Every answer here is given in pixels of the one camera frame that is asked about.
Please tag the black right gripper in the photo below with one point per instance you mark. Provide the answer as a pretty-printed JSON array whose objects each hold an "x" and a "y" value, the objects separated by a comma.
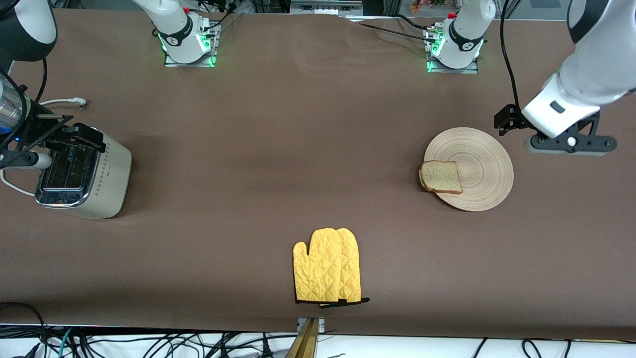
[{"x": 36, "y": 127}]

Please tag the round pale wooden plate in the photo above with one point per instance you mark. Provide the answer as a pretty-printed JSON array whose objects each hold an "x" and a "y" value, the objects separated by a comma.
[{"x": 484, "y": 169}]

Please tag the brown-crusted bread slice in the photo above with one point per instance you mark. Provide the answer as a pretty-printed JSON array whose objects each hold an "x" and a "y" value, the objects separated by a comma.
[{"x": 440, "y": 176}]

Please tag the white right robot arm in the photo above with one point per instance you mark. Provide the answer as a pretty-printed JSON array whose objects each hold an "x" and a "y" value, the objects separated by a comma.
[{"x": 179, "y": 30}]

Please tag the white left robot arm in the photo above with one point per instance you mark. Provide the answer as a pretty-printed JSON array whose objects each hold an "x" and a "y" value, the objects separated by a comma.
[{"x": 596, "y": 64}]

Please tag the cream and steel toaster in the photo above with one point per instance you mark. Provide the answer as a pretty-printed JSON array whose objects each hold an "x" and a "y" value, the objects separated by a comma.
[{"x": 107, "y": 179}]

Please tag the colourful background object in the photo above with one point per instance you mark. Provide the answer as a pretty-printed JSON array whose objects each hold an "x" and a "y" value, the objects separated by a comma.
[{"x": 430, "y": 5}]

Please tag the brown table cover sheet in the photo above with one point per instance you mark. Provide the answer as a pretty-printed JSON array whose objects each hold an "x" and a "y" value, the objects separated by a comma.
[{"x": 298, "y": 124}]

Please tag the yellow quilted oven mitt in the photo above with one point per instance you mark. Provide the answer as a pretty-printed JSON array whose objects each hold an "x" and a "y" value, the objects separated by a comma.
[
  {"x": 315, "y": 268},
  {"x": 350, "y": 263}
]

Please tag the brass coloured bar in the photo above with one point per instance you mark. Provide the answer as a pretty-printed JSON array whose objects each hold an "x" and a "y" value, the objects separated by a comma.
[{"x": 305, "y": 343}]

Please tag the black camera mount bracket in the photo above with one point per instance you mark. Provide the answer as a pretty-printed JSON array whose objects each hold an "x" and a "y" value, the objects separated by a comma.
[{"x": 591, "y": 134}]

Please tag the grey metal equipment frame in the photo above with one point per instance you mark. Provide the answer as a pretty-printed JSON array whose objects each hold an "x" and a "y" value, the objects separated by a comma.
[{"x": 323, "y": 7}]

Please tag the small metal bracket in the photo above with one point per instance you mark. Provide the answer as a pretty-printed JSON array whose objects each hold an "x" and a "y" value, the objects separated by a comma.
[{"x": 322, "y": 324}]

